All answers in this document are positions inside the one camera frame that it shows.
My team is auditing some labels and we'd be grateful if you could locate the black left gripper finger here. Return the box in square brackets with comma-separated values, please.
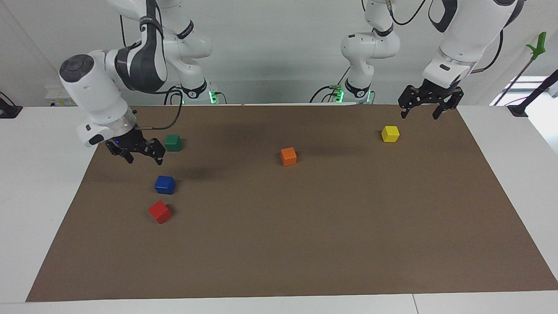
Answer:
[432, 87, 464, 120]
[398, 85, 422, 119]

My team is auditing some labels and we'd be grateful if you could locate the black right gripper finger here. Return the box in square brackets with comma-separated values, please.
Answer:
[107, 147, 134, 164]
[146, 137, 166, 165]

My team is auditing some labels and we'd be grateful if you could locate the red wooden block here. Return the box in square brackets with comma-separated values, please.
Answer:
[148, 200, 172, 224]

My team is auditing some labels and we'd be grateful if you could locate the blue wooden block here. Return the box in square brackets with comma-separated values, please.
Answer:
[154, 175, 177, 195]

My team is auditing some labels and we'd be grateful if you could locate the white power strip box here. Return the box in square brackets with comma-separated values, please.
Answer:
[45, 85, 78, 106]

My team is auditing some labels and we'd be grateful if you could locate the black slanted stand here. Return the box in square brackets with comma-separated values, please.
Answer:
[508, 70, 558, 117]

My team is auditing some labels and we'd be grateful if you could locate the thin pole with green clip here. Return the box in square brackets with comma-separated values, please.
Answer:
[495, 31, 547, 106]

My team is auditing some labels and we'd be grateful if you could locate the black table clamp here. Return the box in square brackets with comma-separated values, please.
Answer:
[0, 92, 23, 119]

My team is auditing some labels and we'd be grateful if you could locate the brown table mat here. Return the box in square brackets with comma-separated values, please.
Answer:
[25, 104, 558, 302]

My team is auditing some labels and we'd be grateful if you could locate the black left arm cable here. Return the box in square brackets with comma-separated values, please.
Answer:
[384, 0, 504, 75]

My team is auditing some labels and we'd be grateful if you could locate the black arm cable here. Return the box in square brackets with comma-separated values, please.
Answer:
[131, 87, 184, 130]
[384, 0, 504, 75]

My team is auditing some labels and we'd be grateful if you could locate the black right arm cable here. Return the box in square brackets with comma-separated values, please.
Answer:
[131, 87, 184, 130]

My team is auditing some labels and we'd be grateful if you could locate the black right base cable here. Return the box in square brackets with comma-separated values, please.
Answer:
[163, 85, 184, 105]

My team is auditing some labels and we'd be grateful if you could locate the black base cable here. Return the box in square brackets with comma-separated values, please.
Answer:
[310, 65, 351, 103]
[163, 85, 184, 105]

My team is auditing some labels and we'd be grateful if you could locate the black left base cable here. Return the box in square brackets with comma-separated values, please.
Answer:
[310, 65, 351, 103]

